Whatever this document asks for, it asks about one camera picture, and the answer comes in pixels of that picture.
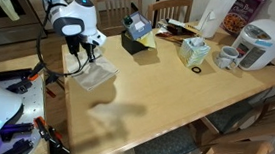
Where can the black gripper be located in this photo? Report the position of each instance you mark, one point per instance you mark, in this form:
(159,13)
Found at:
(73,44)

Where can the white cloth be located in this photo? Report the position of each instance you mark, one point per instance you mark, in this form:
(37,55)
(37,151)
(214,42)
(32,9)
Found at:
(94,75)

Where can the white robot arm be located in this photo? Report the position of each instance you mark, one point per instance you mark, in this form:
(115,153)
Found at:
(72,14)

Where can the black square holder box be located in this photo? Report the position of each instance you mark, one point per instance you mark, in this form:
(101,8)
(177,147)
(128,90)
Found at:
(130,44)

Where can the black tool on floor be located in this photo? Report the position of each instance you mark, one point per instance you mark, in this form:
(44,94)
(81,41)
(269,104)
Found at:
(53,79)

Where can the blue and white box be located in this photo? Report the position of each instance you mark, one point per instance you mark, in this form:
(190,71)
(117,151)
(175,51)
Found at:
(138,25)

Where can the yellow napkin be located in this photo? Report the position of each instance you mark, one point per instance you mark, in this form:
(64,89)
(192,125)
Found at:
(148,41)

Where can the orange and black clamp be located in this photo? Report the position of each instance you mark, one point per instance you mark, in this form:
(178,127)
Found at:
(52,136)
(27,79)

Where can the silver perforated mounting plate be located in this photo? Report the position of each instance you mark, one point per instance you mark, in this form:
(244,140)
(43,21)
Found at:
(35,101)

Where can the stainless steel oven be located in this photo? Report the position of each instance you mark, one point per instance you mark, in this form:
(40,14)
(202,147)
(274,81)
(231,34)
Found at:
(11,32)

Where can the dark snack packets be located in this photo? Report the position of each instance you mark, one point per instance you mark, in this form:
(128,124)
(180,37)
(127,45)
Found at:
(173,30)

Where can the patterned tissue box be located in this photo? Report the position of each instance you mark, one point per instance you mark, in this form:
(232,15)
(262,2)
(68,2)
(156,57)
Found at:
(193,51)

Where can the purple black bar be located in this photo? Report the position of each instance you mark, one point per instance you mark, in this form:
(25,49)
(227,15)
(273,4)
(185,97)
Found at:
(15,130)

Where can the white paper towel roll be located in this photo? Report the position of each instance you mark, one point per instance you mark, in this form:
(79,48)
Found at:
(216,13)

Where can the white mug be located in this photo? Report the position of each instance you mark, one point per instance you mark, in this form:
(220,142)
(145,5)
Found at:
(228,56)

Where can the purple cereal box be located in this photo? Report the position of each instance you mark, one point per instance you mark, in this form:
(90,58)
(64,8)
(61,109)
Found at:
(243,12)

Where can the white electric water boiler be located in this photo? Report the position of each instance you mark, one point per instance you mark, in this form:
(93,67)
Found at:
(267,41)

